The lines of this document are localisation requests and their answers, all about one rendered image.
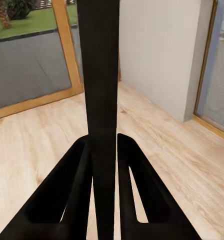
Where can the fixed window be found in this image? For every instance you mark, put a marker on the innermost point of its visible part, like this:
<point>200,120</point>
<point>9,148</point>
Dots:
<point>209,104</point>

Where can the door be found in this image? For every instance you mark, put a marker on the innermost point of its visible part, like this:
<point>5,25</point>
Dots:
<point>40,54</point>

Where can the poster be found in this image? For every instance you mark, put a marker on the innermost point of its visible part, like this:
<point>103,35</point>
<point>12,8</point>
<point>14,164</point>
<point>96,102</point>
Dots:
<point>98,22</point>

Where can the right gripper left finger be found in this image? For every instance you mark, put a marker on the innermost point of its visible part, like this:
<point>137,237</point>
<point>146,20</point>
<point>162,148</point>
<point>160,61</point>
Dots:
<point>59,208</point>

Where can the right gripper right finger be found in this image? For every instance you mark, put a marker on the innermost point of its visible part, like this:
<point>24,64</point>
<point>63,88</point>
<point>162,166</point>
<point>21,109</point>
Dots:
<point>166,220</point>

